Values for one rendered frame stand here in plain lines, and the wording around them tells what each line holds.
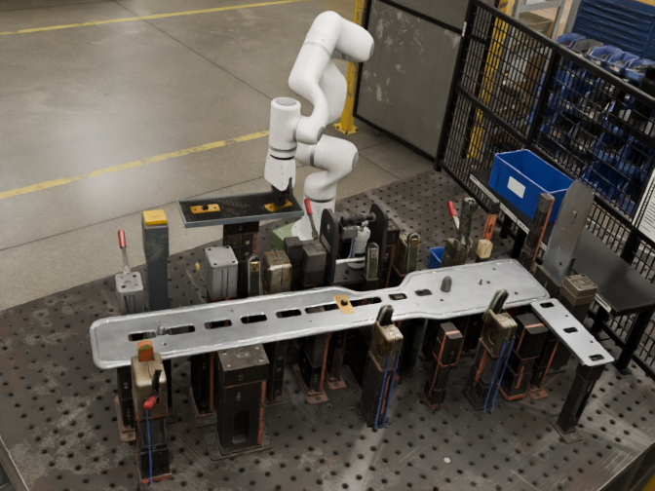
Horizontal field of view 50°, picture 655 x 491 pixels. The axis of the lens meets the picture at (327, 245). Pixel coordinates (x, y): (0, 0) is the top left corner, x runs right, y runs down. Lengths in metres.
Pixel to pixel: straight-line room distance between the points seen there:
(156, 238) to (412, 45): 3.10
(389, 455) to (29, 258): 2.51
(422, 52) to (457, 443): 3.16
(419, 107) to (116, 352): 3.42
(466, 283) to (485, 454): 0.52
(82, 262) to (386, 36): 2.54
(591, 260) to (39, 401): 1.79
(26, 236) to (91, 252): 0.39
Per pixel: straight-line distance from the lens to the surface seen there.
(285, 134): 2.04
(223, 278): 2.04
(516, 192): 2.69
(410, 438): 2.16
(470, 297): 2.22
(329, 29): 2.20
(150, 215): 2.13
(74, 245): 4.11
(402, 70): 4.99
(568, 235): 2.34
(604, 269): 2.50
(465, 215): 2.29
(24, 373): 2.34
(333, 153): 2.46
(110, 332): 1.97
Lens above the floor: 2.29
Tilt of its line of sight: 34 degrees down
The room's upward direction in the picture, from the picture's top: 7 degrees clockwise
